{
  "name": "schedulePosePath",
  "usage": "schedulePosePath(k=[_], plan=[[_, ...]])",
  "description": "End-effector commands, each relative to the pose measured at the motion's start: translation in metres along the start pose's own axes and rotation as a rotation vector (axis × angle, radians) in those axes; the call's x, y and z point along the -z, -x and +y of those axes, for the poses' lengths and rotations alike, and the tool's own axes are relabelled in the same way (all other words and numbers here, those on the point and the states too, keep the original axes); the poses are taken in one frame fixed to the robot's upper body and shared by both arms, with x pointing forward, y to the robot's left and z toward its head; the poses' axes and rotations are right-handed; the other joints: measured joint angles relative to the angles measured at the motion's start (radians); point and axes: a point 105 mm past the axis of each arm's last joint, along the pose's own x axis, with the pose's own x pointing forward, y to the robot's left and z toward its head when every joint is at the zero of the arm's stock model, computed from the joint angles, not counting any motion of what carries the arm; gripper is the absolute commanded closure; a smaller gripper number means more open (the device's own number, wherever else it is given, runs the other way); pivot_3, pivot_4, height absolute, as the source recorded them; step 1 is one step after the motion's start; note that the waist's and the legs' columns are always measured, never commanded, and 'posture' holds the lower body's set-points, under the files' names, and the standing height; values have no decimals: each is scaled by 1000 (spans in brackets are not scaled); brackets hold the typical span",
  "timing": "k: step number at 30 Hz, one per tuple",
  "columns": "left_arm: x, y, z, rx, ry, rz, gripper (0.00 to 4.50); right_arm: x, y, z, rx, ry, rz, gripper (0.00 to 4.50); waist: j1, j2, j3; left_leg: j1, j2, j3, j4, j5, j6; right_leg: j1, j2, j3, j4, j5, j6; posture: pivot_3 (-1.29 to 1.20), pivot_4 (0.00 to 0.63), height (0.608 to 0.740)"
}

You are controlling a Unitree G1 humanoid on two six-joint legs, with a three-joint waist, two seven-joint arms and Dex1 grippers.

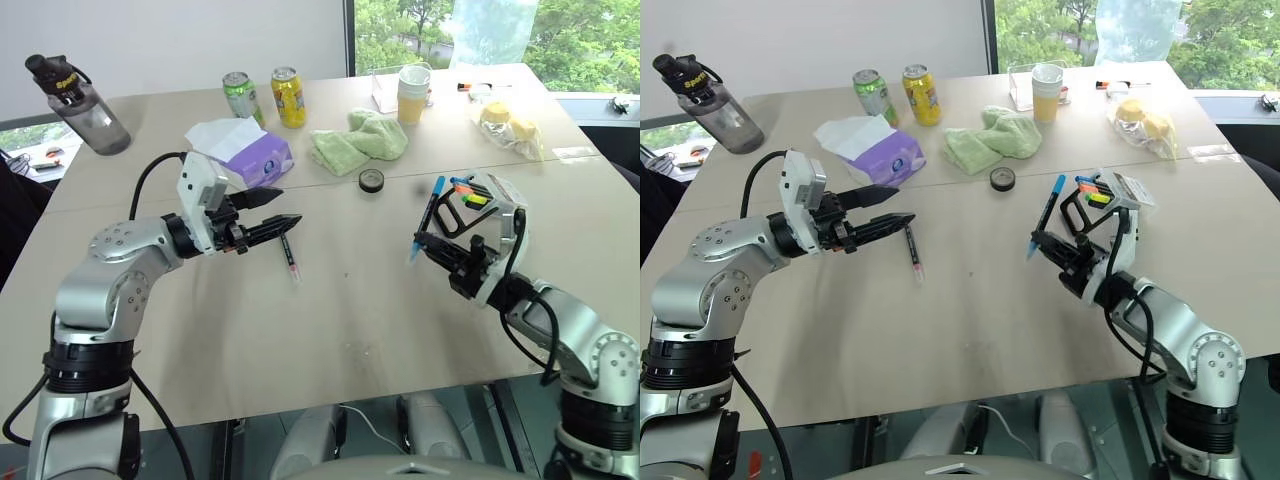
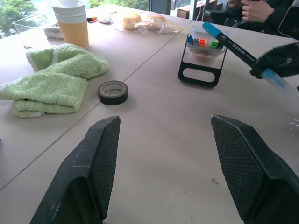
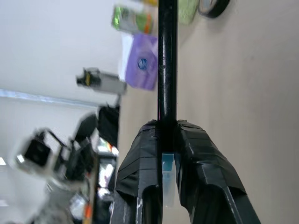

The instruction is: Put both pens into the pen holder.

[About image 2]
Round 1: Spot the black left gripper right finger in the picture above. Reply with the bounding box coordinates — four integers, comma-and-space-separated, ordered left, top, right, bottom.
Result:
210, 114, 299, 224

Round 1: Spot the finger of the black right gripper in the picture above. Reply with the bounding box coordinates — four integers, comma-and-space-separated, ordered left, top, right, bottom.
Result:
249, 67, 265, 80
257, 42, 299, 78

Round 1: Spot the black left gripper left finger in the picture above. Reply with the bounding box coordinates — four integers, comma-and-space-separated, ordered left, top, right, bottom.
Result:
29, 115, 121, 224

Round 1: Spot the blue capped black marker pen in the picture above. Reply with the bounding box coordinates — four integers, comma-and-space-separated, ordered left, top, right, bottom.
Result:
202, 22, 298, 94

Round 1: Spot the black pen holder stand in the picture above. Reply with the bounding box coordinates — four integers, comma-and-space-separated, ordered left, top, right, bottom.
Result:
178, 34, 228, 88

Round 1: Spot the bystander bare hand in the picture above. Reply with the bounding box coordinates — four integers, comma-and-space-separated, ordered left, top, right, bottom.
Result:
241, 0, 274, 23

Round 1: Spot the dark tablet device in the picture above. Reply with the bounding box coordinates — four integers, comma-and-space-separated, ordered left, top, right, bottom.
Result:
278, 4, 299, 39

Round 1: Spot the person in dark clothes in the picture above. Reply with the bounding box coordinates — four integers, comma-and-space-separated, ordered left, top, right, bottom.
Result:
224, 0, 299, 38

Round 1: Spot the clear plastic marker box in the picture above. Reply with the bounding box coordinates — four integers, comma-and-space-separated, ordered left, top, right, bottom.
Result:
187, 26, 227, 59

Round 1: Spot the black office chair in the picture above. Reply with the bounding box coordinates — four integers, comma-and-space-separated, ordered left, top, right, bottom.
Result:
202, 0, 234, 26

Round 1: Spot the black tape roll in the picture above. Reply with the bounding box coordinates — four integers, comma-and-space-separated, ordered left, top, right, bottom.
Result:
97, 80, 129, 106

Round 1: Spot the light green towel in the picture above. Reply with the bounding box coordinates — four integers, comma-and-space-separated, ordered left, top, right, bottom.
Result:
0, 43, 110, 119

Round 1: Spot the brown cardboard box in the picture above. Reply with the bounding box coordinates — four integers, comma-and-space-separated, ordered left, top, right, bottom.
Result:
176, 7, 191, 19

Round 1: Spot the flat brown bread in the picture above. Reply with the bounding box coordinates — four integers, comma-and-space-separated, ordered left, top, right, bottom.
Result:
139, 14, 167, 30

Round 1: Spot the clear plastic bread bag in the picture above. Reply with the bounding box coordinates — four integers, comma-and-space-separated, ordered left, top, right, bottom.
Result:
114, 12, 188, 35

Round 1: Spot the round yellow bread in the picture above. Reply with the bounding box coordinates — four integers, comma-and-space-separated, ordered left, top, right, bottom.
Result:
122, 13, 142, 30

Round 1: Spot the orange ribbed paper cup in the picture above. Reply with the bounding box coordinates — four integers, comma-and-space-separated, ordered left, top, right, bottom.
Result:
54, 12, 90, 49

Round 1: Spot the grey flat tray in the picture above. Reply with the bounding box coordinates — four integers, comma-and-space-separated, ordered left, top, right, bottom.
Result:
43, 21, 65, 40

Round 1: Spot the clear plastic container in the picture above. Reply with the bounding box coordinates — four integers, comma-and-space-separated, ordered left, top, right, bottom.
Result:
12, 13, 57, 36

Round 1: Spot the white ribbed paper cup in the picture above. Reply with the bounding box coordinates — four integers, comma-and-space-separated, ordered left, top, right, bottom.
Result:
51, 0, 86, 17

